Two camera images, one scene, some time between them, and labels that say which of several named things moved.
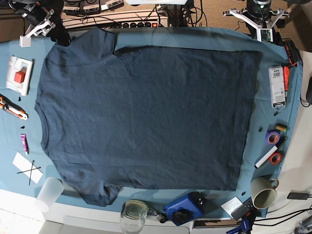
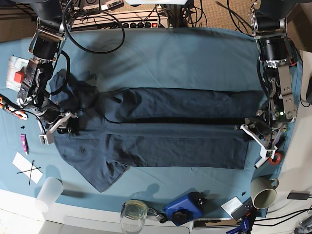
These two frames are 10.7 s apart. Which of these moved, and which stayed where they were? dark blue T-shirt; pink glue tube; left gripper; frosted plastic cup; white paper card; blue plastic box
Moved: dark blue T-shirt; left gripper
Stayed: pink glue tube; blue plastic box; frosted plastic cup; white paper card
